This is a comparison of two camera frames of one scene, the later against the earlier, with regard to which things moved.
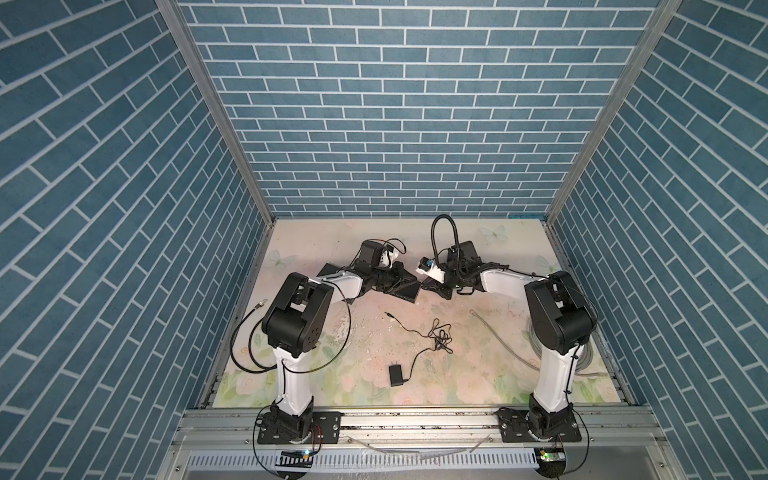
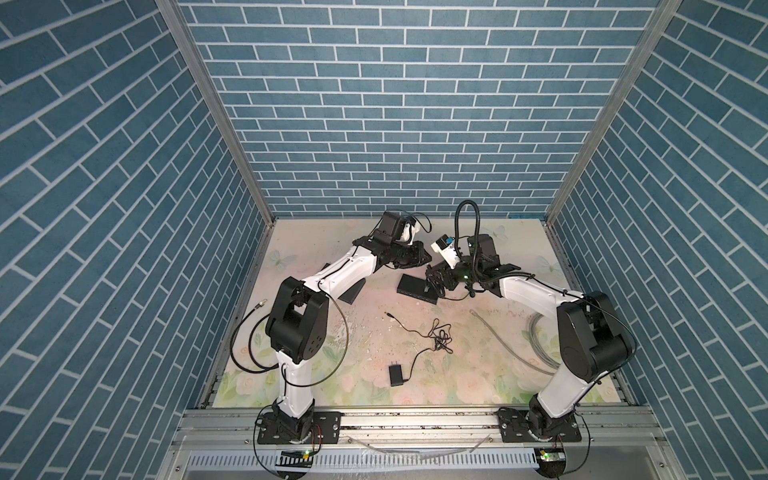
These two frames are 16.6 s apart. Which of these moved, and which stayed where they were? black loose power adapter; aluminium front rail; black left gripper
Moved: black left gripper
Stayed: black loose power adapter; aluminium front rail
